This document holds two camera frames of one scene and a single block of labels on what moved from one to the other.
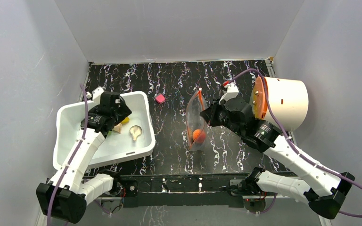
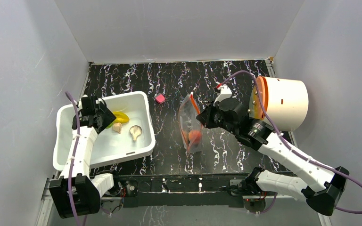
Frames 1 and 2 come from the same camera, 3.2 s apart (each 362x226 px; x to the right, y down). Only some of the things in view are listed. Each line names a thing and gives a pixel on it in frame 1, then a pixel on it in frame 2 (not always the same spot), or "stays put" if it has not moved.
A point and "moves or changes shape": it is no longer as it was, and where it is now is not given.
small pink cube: (160, 98) stays put
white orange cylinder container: (289, 98) stays put
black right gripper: (215, 113) stays put
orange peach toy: (198, 136) moves or changes shape
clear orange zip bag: (196, 125) moves or changes shape
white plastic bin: (135, 139) stays put
